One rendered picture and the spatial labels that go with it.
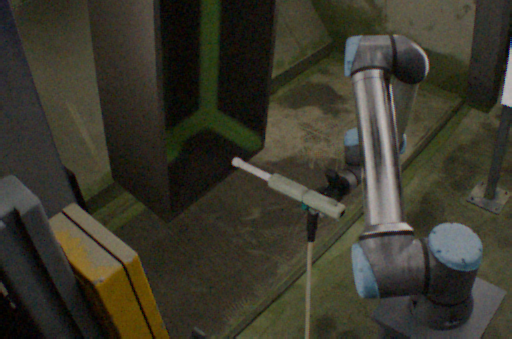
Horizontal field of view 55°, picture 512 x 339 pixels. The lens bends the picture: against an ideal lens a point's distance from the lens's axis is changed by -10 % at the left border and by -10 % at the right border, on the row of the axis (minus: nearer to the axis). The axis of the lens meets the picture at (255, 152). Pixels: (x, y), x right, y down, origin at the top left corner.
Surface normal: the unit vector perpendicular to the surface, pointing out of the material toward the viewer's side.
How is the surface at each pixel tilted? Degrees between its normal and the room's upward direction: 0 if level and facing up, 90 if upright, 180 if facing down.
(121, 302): 90
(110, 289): 90
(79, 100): 57
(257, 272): 0
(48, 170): 90
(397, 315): 0
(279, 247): 0
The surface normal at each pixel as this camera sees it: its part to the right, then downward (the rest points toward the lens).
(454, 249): 0.00, -0.80
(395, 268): -0.08, -0.19
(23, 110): 0.74, 0.34
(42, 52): 0.57, -0.14
